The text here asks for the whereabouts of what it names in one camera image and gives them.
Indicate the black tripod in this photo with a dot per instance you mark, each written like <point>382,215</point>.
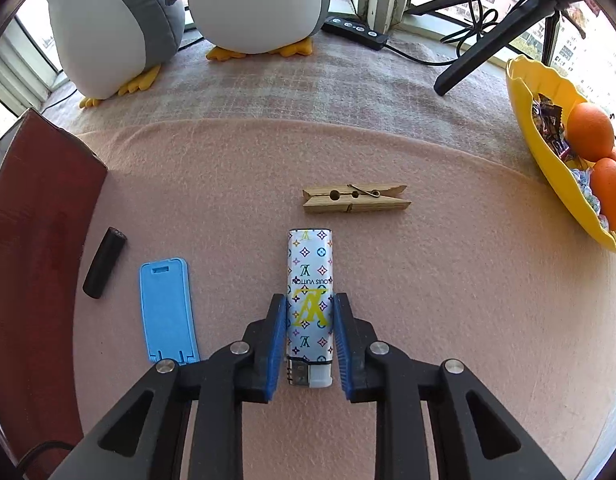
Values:
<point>488,45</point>

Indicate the yellow bowl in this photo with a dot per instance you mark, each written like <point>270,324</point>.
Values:
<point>520,85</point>

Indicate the patterned silver lighter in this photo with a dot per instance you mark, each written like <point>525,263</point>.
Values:
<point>310,280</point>

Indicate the blue phone stand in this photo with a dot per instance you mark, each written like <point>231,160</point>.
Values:
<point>165,305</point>

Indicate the black cylinder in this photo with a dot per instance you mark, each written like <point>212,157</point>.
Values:
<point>103,265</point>

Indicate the black power strip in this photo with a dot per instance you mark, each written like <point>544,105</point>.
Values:
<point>355,31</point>

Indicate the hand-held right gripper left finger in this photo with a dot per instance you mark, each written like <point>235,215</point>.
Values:
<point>275,350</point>

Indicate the pile of wrapped candies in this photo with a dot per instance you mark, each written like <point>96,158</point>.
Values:
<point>550,120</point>

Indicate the large penguin plush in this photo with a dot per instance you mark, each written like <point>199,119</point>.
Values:
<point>102,35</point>

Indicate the wooden clothespin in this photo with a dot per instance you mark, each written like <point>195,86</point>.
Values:
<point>328,202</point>

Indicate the small penguin plush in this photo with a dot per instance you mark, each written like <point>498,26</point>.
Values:
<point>253,5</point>

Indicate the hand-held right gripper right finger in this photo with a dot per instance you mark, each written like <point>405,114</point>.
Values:
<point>344,350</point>

